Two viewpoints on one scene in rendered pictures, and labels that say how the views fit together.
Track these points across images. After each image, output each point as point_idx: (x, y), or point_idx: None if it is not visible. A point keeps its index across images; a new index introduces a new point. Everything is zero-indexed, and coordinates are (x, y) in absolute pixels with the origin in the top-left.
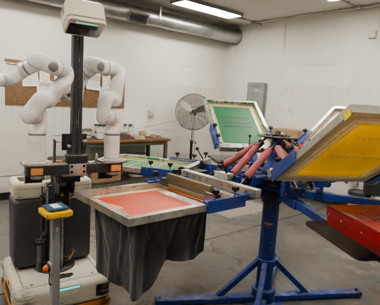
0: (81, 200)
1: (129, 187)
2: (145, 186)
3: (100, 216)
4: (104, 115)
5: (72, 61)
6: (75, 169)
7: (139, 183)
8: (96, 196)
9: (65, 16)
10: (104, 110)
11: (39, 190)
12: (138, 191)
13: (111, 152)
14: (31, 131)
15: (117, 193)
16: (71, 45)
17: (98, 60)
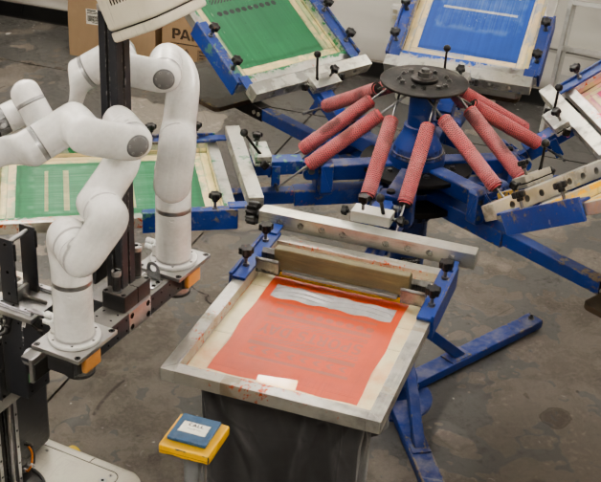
0: (194, 385)
1: (224, 308)
2: (241, 291)
3: (223, 401)
4: (184, 186)
5: (107, 86)
6: (137, 317)
7: (229, 289)
8: (196, 360)
9: (138, 15)
10: (184, 175)
11: None
12: (240, 310)
13: (184, 251)
14: (72, 283)
15: (219, 335)
16: (101, 49)
17: (155, 63)
